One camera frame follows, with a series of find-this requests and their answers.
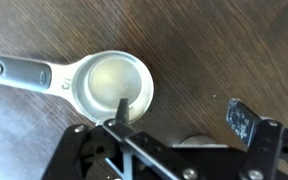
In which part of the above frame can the large steel measuring cup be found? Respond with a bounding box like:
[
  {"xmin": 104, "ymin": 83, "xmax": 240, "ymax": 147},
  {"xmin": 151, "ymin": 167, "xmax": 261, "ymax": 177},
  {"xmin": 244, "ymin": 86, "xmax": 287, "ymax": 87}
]
[{"xmin": 181, "ymin": 135, "xmax": 216, "ymax": 146}]

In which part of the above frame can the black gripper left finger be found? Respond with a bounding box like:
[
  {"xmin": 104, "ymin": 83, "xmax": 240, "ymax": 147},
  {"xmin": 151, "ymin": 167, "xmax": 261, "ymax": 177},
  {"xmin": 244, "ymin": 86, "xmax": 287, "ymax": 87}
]
[{"xmin": 115, "ymin": 98, "xmax": 129, "ymax": 122}]

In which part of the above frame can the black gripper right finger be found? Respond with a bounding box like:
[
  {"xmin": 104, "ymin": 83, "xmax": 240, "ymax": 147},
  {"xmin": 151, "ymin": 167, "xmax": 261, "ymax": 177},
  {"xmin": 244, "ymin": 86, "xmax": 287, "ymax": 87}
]
[{"xmin": 226, "ymin": 98, "xmax": 262, "ymax": 147}]

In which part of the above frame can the medium steel measuring cup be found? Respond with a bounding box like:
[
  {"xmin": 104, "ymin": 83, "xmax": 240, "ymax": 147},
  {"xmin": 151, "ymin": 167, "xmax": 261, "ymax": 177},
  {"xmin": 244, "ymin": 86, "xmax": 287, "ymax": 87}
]
[{"xmin": 0, "ymin": 50, "xmax": 154, "ymax": 125}]

